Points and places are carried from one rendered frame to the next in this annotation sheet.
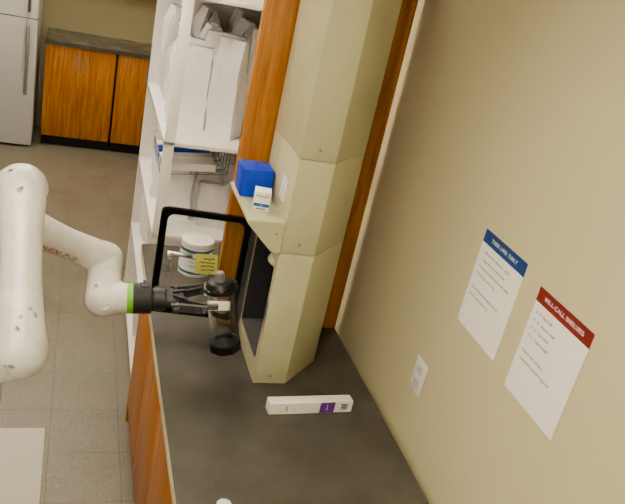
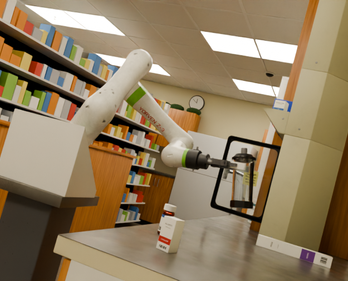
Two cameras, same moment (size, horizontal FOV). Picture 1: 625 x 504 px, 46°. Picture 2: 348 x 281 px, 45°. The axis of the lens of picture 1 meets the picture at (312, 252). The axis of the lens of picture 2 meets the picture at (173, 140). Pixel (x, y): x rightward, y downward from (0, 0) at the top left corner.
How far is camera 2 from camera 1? 1.41 m
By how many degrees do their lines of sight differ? 48
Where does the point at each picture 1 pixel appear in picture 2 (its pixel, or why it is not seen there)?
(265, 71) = (301, 59)
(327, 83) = (322, 20)
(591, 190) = not seen: outside the picture
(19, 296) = (109, 84)
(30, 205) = (136, 59)
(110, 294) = (174, 148)
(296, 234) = (297, 120)
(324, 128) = (319, 48)
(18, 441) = (69, 132)
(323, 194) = (318, 93)
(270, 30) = (305, 35)
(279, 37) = not seen: hidden behind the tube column
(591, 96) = not seen: outside the picture
